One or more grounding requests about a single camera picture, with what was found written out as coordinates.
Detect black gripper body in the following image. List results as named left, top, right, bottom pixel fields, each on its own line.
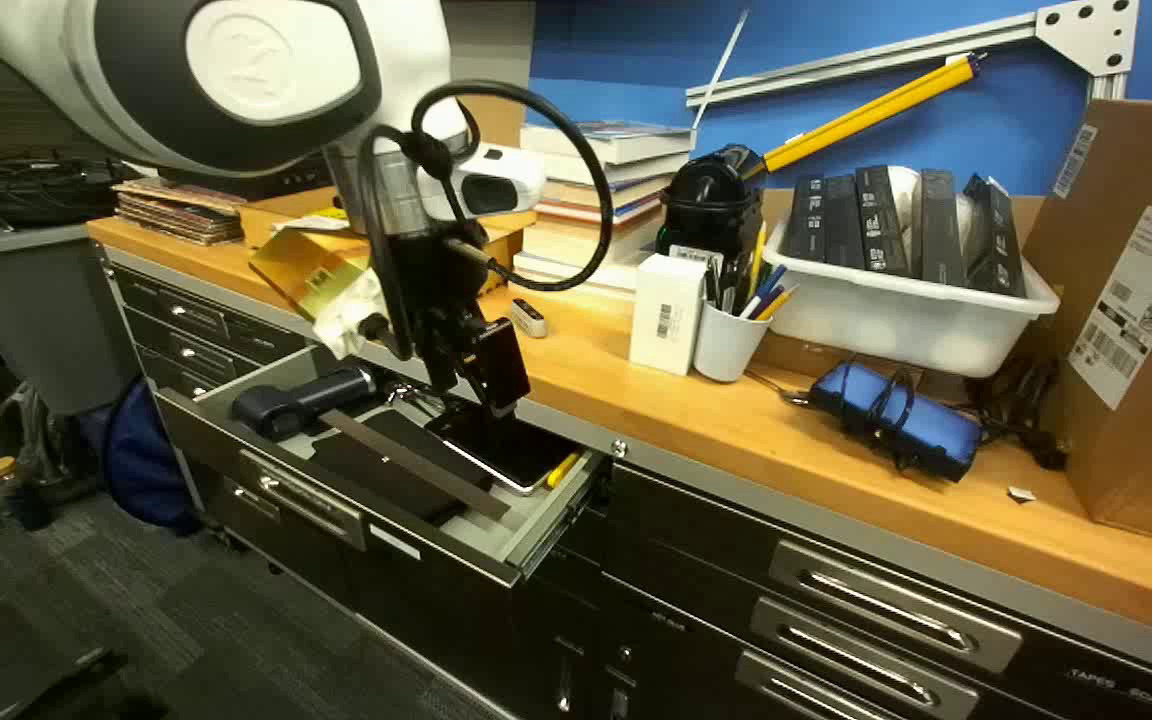
left=372, top=220, right=529, bottom=408

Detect grey metal drawer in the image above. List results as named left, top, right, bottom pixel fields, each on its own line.
left=159, top=348, right=602, bottom=590

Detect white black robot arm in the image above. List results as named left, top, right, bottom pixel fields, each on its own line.
left=0, top=0, right=538, bottom=408

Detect black device in drawer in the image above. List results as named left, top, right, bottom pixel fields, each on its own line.
left=228, top=368, right=375, bottom=442

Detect closed grey drawer fronts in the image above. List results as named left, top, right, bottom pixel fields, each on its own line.
left=602, top=465, right=1152, bottom=720

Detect wooden tray box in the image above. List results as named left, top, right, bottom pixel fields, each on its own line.
left=236, top=185, right=538, bottom=323

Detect flat metal bar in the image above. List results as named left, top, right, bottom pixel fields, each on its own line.
left=324, top=411, right=508, bottom=519

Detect stack of books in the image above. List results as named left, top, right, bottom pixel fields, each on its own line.
left=512, top=120, right=692, bottom=290

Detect small white box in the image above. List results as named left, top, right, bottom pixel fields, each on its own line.
left=627, top=258, right=708, bottom=377

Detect white pen cup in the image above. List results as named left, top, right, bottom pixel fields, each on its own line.
left=692, top=307, right=767, bottom=383

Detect white plastic bin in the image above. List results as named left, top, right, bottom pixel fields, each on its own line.
left=764, top=189, right=1059, bottom=381

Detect brown cardboard box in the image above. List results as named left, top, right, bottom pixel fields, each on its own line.
left=1023, top=101, right=1152, bottom=538

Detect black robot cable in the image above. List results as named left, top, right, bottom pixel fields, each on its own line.
left=358, top=79, right=616, bottom=363

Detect yellow handled tool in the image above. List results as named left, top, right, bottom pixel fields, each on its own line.
left=764, top=56, right=976, bottom=174

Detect aluminium bracket rail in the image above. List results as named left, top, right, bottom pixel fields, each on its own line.
left=685, top=0, right=1142, bottom=109

